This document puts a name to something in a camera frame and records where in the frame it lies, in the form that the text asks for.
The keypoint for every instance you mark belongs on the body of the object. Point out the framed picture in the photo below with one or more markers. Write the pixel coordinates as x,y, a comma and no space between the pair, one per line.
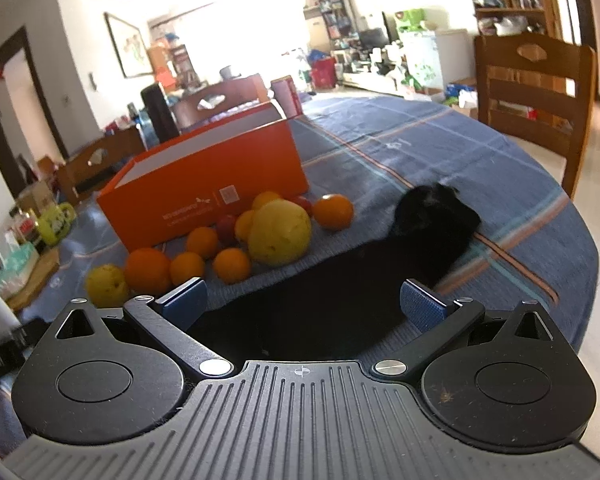
129,46

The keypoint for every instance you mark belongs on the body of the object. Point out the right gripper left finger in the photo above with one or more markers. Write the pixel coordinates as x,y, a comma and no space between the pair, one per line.
165,321

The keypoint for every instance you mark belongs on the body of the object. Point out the pink cup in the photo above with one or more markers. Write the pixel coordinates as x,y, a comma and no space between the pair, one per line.
286,95

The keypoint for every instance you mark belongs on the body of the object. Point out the black cylinder speaker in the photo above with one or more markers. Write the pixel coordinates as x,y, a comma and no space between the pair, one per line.
159,112

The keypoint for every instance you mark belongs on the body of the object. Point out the wooden chair far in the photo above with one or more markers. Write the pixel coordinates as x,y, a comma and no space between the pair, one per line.
210,101

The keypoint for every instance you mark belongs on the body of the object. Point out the wooden chair left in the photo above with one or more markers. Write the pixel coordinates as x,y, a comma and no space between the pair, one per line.
94,166

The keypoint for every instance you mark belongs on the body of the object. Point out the wooden chair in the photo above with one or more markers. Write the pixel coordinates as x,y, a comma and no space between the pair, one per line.
94,166
210,101
541,90

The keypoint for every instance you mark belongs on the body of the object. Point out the large yellow pomelo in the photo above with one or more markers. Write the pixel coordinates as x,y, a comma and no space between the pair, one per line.
280,233

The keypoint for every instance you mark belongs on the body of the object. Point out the red tomato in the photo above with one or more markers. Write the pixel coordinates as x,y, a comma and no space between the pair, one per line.
304,203
225,230

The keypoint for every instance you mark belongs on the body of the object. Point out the orange cardboard box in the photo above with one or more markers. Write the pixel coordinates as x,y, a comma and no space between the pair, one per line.
166,192

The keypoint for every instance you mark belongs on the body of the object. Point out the large orange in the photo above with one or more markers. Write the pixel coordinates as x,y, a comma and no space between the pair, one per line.
147,271

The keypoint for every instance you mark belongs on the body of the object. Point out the tissue pack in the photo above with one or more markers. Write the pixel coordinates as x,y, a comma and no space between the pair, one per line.
17,270

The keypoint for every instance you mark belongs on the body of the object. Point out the green mug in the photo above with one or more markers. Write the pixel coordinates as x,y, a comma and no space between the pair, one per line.
55,223

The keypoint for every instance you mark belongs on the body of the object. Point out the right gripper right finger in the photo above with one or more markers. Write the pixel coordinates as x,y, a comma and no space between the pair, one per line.
440,325

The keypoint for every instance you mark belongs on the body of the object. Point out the black cloth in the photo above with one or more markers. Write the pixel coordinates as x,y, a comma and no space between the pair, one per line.
432,216

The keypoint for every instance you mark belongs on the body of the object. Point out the small yellow fruit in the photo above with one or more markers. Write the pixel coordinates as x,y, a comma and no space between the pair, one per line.
106,286

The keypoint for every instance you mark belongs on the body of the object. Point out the wooden chair right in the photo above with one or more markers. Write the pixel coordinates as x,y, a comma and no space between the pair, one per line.
541,90

